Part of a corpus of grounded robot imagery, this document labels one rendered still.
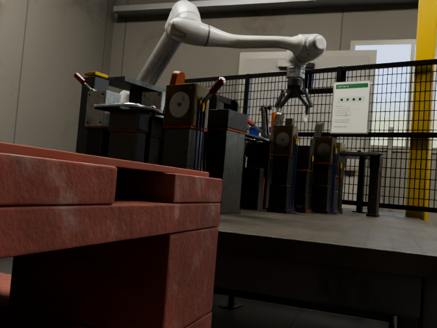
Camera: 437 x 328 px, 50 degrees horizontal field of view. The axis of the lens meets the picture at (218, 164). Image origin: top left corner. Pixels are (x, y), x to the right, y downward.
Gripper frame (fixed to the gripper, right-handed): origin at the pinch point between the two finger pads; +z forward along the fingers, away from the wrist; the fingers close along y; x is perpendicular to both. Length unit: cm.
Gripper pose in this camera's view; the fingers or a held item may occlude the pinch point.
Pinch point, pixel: (292, 120)
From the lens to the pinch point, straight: 234.4
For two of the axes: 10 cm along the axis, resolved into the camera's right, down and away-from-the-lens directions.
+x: 5.6, 0.8, 8.2
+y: 8.2, 0.4, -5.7
